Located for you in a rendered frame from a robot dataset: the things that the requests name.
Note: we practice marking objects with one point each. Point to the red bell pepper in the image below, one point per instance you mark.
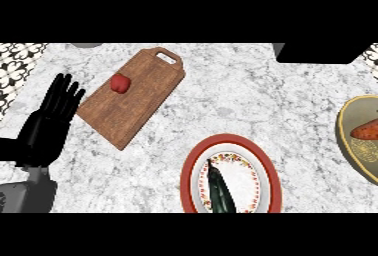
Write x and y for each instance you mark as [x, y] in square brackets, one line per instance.
[120, 83]

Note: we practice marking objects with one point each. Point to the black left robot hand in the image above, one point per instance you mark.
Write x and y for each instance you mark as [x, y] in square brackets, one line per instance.
[46, 130]

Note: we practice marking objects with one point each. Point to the red rimmed floral bowl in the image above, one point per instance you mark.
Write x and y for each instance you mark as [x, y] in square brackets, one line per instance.
[230, 175]

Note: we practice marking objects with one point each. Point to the brown wooden cutting board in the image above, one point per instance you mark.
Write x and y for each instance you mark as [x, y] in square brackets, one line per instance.
[128, 100]

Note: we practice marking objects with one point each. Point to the dark green cucumber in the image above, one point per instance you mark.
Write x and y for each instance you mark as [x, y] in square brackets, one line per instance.
[218, 191]

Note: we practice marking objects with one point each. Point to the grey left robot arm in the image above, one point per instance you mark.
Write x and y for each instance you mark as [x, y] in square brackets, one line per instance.
[29, 193]

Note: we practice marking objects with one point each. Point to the olive gold rimmed plate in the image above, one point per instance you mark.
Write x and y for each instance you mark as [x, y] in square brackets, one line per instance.
[362, 136]

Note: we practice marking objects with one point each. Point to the orange sweet potato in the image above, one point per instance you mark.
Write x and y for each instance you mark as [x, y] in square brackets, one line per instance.
[366, 131]

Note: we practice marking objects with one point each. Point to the grey round object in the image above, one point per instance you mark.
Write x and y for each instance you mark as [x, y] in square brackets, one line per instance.
[86, 45]

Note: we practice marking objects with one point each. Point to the black appliance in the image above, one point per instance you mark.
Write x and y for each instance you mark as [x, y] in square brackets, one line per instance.
[317, 52]

